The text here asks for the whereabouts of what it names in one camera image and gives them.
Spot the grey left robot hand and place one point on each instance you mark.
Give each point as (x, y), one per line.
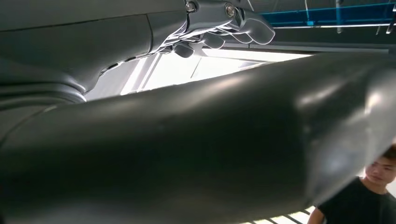
(185, 148)

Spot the person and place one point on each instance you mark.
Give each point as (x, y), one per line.
(355, 204)

